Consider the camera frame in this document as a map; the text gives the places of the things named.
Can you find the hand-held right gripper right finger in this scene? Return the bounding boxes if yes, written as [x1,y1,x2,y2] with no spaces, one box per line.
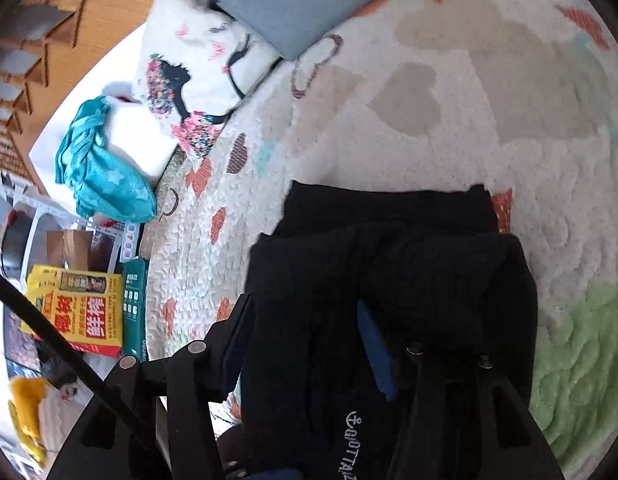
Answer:
[356,300,565,480]

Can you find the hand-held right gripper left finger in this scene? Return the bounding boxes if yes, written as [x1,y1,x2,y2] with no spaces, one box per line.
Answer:
[46,292,252,480]

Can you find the black pants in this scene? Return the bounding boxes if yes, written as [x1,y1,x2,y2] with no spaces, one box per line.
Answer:
[239,180,540,480]

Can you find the green box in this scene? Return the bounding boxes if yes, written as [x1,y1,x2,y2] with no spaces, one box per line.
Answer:
[120,257,150,363]

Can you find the white tray with coloured shapes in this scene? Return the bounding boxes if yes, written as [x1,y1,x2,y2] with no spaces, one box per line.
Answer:
[118,222,142,263]

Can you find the yellow box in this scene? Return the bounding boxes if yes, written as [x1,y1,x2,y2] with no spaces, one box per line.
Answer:
[21,265,124,358]

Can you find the black rod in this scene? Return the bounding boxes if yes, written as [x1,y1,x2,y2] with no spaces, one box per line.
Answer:
[0,267,162,443]

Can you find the brown paper bag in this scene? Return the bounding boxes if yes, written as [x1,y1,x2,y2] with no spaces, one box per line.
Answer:
[46,229,120,273]

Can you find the yellow soft item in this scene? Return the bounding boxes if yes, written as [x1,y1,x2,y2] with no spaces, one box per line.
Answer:
[9,377,52,466]

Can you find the teal star print cloth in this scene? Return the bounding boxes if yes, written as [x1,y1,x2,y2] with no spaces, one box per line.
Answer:
[55,96,157,224]

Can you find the dark cooking pot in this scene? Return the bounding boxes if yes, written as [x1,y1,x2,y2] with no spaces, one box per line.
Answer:
[0,212,37,281]

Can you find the metal shelf rack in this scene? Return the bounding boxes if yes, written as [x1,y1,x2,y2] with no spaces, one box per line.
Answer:
[0,170,97,281]

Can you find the quilted heart pattern blanket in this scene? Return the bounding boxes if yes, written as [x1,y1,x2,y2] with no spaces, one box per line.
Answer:
[139,0,618,480]

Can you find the white printed figure pillow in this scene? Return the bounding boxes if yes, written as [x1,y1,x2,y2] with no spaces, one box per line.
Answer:
[131,0,282,161]

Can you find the wooden staircase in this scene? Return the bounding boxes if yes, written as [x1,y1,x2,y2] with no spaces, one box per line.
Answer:
[0,0,160,196]

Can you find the grey laptop bag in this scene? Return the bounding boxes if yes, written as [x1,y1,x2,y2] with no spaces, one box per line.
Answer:
[184,0,465,61]

